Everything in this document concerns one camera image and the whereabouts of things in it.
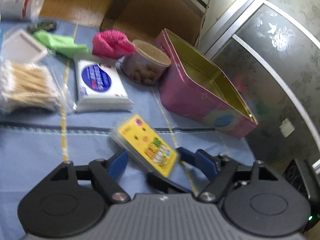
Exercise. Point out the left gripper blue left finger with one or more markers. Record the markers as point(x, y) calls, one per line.
point(117, 164)

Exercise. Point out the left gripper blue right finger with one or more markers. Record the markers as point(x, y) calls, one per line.
point(201, 160)

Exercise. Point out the yellow card pack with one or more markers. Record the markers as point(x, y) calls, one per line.
point(145, 146)

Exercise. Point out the white blue tissue packet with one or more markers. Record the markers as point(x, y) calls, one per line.
point(99, 86)

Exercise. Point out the pink fuzzy cloth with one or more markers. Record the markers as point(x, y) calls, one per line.
point(112, 44)

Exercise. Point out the green cloth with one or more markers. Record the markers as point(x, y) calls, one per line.
point(60, 44)

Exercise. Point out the pink tin box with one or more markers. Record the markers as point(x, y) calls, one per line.
point(196, 88)

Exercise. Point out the blue tablecloth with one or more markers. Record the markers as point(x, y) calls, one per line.
point(33, 141)

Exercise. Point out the cotton swabs bag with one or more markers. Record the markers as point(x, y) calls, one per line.
point(28, 85)

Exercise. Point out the frosted floral glass door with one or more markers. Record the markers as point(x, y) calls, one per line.
point(270, 51)

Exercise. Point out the white plastic box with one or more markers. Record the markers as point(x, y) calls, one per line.
point(21, 47)

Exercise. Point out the black key fob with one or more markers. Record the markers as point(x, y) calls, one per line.
point(46, 25)

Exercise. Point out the white cup in plastic bag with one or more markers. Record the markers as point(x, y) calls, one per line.
point(22, 10)

